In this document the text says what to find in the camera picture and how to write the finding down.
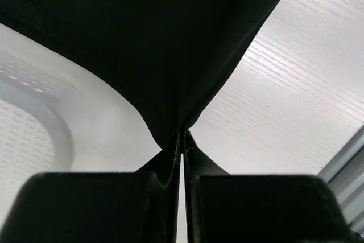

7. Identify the black t-shirt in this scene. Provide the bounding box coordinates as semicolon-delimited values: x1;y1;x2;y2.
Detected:
1;0;280;147

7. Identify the white plastic basket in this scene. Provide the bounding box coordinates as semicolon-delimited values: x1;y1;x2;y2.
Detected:
1;26;160;220

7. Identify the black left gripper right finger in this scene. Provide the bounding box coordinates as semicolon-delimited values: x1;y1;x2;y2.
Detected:
183;131;363;242

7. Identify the aluminium mounting rail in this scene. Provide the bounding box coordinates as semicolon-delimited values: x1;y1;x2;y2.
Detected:
318;128;363;236

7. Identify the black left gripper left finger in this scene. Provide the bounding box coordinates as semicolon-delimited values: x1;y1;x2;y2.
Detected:
1;132;181;242

